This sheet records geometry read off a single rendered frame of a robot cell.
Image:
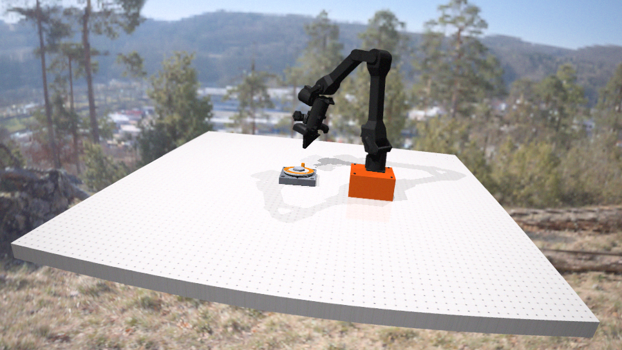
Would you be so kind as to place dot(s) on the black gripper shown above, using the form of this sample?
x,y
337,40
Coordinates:
x,y
309,131

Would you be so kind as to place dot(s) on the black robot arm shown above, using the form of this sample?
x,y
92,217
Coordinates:
x,y
373,133

